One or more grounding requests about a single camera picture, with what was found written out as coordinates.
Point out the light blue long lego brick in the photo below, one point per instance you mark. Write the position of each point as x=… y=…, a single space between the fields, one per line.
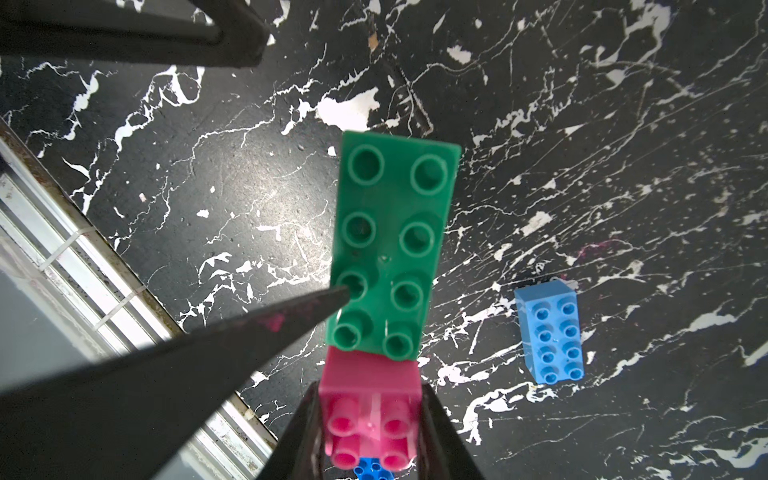
x=550 y=331

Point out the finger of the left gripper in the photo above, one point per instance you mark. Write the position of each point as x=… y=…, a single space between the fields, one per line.
x=103 y=31
x=127 y=417

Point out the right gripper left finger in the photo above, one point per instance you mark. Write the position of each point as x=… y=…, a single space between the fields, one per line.
x=299 y=451

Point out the green long lego brick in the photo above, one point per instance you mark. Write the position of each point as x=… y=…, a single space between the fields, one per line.
x=393 y=200

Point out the pink small lego brick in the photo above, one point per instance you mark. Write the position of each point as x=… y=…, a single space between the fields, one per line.
x=371 y=408

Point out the dark blue small lego brick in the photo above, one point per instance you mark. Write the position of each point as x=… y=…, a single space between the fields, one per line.
x=371 y=469

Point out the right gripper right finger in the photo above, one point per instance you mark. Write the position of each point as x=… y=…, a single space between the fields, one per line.
x=441 y=454

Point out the aluminium front rail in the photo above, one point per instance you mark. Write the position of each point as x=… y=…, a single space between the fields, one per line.
x=66 y=296

